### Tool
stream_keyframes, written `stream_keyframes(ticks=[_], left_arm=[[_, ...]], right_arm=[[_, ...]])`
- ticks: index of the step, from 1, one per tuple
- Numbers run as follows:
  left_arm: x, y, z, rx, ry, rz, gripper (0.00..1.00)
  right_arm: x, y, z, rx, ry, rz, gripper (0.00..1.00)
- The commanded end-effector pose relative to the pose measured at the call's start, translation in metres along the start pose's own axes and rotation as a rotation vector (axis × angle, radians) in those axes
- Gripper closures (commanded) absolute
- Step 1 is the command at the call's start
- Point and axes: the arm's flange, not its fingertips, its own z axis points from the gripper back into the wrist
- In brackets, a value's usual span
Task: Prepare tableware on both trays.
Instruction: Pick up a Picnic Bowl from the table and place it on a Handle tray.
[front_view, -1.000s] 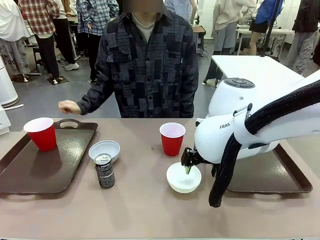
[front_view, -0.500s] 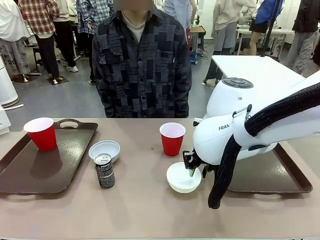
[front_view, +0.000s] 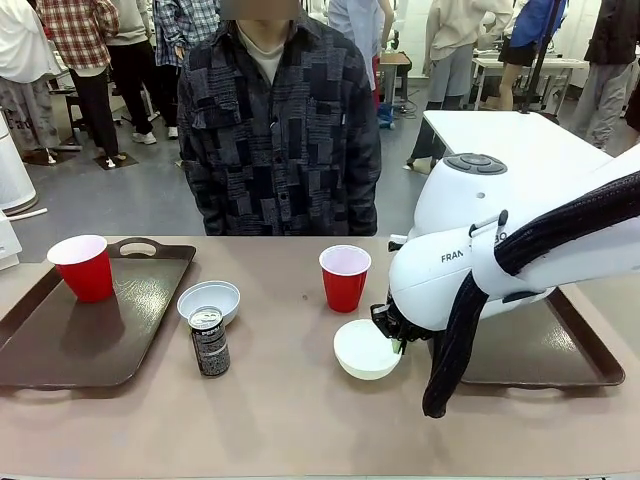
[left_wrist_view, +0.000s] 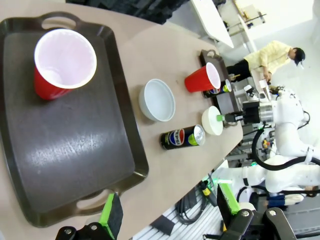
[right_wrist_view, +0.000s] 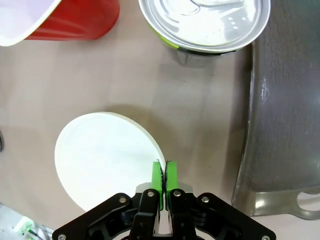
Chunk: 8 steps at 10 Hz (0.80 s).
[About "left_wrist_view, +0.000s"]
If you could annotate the large dark brown serving tray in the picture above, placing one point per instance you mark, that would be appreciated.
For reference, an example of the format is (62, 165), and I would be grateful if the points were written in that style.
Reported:
(225, 103)
(75, 150)

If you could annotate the white ceramic bowl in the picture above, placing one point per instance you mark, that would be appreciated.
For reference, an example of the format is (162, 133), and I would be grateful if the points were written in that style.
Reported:
(210, 125)

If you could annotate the white background table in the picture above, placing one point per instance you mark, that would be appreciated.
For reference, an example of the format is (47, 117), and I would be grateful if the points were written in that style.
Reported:
(210, 20)

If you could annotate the white slatted wall panel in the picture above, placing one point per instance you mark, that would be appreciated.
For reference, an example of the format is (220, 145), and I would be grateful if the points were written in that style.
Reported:
(190, 230)

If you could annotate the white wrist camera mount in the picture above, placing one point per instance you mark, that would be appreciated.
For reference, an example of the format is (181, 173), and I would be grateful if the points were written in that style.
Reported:
(250, 91)

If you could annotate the black rectangular mounting plate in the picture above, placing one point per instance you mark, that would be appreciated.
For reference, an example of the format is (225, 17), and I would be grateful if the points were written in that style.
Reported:
(163, 225)

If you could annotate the black padded structure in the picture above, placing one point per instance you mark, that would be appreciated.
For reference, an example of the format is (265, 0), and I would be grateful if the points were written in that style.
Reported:
(140, 10)

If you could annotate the red plastic cup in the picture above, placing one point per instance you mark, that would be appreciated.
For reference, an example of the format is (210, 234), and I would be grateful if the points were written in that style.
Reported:
(197, 81)
(50, 87)

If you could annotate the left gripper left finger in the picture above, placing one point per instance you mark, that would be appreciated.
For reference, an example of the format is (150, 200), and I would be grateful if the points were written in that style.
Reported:
(112, 215)

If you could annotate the pale grey ceramic bowl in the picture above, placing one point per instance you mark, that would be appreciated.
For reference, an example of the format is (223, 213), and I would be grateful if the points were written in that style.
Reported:
(157, 100)

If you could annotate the black Pepsi can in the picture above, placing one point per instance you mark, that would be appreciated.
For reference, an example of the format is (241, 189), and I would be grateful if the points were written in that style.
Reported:
(226, 87)
(180, 138)

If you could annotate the white shelf rack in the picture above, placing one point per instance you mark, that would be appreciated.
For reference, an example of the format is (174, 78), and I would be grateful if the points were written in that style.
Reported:
(246, 27)

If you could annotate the person in yellow shirt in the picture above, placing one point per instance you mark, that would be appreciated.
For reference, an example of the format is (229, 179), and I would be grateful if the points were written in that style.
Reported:
(272, 56)

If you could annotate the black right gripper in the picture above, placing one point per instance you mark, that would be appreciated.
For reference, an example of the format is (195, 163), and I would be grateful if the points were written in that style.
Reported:
(251, 113)

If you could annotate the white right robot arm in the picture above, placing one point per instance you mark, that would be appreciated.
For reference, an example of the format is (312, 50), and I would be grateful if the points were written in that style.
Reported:
(287, 120)

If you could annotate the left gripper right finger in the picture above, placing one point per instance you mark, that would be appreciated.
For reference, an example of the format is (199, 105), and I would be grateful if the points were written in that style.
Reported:
(226, 207)

